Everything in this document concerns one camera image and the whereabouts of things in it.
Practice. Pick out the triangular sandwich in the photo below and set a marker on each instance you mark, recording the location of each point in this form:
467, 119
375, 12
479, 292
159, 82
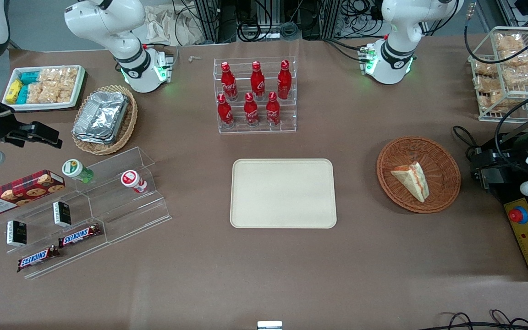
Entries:
413, 179

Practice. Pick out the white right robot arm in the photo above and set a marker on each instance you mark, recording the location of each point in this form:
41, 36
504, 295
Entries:
108, 23

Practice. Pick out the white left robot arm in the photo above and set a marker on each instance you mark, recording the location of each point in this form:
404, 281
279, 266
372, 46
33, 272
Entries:
397, 27

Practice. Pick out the white rectangular snack tray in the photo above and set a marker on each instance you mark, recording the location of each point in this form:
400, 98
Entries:
44, 106

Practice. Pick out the light oval wicker basket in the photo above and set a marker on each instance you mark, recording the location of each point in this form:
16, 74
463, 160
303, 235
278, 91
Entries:
129, 126

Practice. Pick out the beige rectangular tray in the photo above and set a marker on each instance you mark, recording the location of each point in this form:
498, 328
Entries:
282, 192

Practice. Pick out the brown round wicker basket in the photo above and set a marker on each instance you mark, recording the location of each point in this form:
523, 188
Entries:
397, 192

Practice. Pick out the black appliance with metal tray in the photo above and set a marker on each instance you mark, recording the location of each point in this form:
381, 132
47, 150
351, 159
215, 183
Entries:
493, 167

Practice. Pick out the clear rice cracker bag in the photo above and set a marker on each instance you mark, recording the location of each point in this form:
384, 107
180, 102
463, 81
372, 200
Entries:
60, 75
58, 92
35, 93

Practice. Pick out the teal snack pack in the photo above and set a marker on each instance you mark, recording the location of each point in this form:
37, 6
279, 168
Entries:
30, 77
23, 94

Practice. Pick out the yellow snack pack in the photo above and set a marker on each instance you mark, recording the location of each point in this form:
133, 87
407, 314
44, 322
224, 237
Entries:
13, 90

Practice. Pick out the green capped drink bottle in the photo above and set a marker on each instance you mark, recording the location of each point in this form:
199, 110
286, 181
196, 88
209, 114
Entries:
76, 169

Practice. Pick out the red tartan cookie box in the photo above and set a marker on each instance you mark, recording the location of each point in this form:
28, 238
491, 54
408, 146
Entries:
16, 192

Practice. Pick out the stacked aluminium foil trays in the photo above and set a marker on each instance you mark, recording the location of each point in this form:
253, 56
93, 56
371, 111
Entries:
101, 117

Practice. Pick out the small black box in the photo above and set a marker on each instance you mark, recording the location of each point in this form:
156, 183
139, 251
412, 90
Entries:
16, 233
62, 214

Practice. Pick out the red capped drink bottle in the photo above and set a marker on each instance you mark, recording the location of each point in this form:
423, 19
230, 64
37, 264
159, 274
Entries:
132, 180

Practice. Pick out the snickers chocolate bar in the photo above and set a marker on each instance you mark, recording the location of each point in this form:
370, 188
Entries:
38, 258
79, 235

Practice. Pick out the clear acrylic stepped shelf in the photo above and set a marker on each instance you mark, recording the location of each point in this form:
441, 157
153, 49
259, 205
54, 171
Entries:
131, 215

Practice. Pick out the beige cloth bag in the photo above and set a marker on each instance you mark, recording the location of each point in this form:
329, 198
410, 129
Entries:
163, 25

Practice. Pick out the small clear plastic piece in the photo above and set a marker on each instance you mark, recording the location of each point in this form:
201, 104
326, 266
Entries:
195, 58

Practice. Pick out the red cola bottle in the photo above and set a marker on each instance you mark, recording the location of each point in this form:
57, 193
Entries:
284, 80
250, 111
228, 82
272, 110
225, 111
257, 81

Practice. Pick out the clear acrylic bottle rack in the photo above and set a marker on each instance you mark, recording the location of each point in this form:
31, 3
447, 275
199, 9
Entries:
291, 119

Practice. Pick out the clear fried snack bag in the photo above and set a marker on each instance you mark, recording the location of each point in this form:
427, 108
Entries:
504, 98
509, 42
486, 68
523, 75
517, 57
488, 84

